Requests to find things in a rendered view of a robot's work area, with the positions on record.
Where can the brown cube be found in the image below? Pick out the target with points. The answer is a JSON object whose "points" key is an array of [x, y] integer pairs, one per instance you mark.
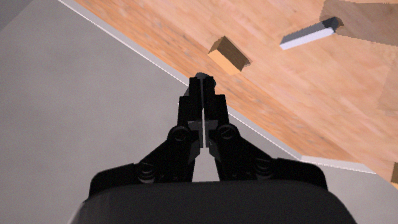
{"points": [[394, 178]]}

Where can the grey rectangular bar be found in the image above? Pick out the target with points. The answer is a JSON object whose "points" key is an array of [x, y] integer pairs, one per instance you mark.
{"points": [[313, 32]]}

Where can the brown wooden block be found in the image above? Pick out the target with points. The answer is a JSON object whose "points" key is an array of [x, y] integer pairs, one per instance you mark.
{"points": [[227, 56]]}

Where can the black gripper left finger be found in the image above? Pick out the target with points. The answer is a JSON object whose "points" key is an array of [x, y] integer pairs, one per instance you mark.
{"points": [[171, 162]]}

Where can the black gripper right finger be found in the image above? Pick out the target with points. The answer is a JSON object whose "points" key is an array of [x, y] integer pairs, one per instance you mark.
{"points": [[236, 158]]}

